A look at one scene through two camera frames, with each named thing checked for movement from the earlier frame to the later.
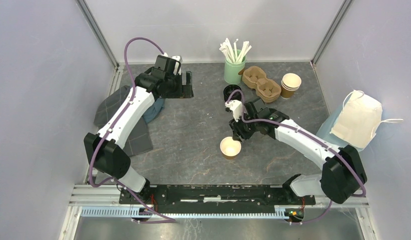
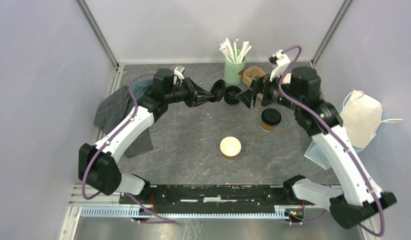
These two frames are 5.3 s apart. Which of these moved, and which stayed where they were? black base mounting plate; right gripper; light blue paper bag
Moved: right gripper
Stayed: light blue paper bag; black base mounting plate
